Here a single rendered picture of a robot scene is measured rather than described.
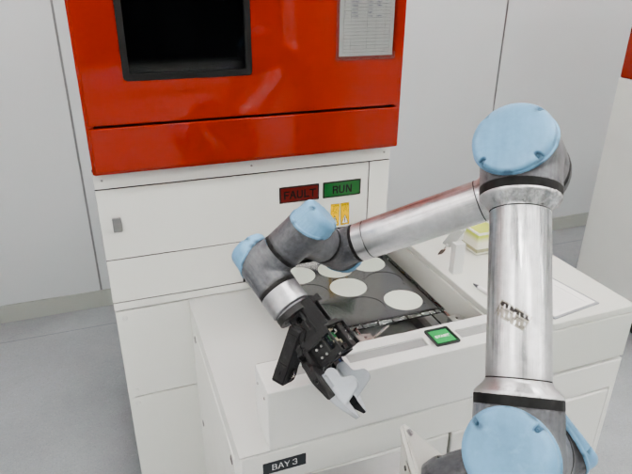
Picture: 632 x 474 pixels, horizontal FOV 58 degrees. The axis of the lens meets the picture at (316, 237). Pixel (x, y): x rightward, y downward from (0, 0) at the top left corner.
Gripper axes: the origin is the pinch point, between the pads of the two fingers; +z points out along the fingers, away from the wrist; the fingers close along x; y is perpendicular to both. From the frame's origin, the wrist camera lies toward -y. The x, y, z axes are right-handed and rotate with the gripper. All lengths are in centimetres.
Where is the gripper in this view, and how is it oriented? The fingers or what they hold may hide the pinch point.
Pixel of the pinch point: (354, 411)
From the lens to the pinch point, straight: 101.4
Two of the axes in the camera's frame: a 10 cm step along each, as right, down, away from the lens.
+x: 4.7, -0.4, 8.8
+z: 5.9, 7.5, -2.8
